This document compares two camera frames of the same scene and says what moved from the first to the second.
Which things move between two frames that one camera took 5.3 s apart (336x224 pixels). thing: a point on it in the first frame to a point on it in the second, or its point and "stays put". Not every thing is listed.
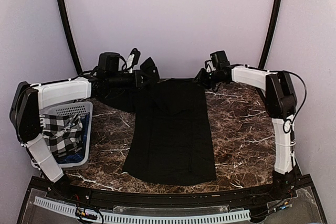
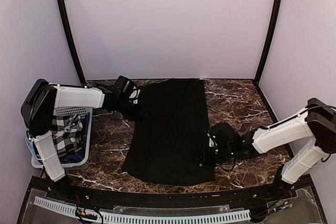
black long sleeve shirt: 169,142 stays put
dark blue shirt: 79,157 stays put
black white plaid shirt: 63,133 stays put
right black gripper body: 210,80 to 212,158
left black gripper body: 137,73 to 140,111
